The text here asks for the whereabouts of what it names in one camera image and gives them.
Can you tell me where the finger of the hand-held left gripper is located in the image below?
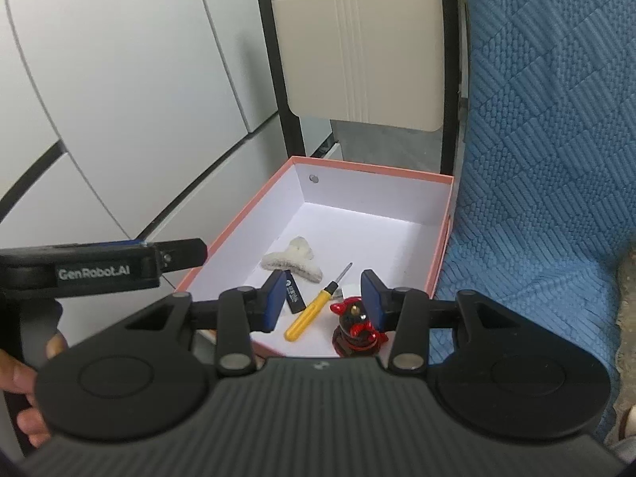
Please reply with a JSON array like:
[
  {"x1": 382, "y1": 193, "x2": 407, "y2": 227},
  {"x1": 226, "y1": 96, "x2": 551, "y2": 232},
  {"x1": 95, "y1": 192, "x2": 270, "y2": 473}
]
[{"x1": 144, "y1": 238, "x2": 208, "y2": 273}]

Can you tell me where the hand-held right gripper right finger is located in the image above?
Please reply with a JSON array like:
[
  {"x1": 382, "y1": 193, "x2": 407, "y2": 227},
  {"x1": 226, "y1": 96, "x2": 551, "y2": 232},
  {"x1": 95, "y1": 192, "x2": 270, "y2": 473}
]
[{"x1": 360, "y1": 268, "x2": 508, "y2": 373}]

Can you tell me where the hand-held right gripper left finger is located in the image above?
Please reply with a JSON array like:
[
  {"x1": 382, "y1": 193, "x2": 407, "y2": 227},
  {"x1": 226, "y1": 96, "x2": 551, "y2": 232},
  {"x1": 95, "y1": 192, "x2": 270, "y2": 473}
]
[{"x1": 124, "y1": 269, "x2": 291, "y2": 377}]

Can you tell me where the red and black figurine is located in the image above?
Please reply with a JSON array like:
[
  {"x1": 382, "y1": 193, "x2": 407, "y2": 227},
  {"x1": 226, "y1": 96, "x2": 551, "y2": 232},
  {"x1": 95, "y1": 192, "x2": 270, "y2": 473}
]
[{"x1": 330, "y1": 295, "x2": 389, "y2": 357}]

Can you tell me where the yellow handle screwdriver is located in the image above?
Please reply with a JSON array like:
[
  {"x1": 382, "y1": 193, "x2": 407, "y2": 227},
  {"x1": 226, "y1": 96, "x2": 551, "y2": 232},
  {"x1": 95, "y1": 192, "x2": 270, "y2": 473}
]
[{"x1": 284, "y1": 263, "x2": 355, "y2": 343}]

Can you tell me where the white plush toy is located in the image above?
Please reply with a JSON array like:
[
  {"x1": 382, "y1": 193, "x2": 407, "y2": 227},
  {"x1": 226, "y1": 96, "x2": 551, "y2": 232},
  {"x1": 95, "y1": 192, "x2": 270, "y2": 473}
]
[{"x1": 261, "y1": 237, "x2": 324, "y2": 284}]

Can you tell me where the pink cardboard box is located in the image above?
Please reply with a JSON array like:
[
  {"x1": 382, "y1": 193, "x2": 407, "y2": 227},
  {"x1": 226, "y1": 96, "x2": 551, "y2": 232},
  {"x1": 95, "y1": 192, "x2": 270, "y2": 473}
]
[{"x1": 174, "y1": 156, "x2": 455, "y2": 359}]

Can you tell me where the person's left hand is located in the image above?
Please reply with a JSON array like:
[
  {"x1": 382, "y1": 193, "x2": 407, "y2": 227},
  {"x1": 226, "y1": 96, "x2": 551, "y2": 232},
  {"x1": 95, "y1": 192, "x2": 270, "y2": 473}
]
[{"x1": 0, "y1": 333, "x2": 68, "y2": 448}]

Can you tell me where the blue quilted blanket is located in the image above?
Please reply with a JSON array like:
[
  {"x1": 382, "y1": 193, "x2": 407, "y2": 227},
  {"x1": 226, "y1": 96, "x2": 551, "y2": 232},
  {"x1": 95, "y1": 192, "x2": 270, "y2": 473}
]
[{"x1": 427, "y1": 0, "x2": 636, "y2": 443}]

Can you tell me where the beige folding chair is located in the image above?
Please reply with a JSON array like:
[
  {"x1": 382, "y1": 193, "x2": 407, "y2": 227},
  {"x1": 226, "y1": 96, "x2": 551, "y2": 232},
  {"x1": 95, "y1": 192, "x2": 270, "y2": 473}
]
[{"x1": 254, "y1": 0, "x2": 470, "y2": 177}]

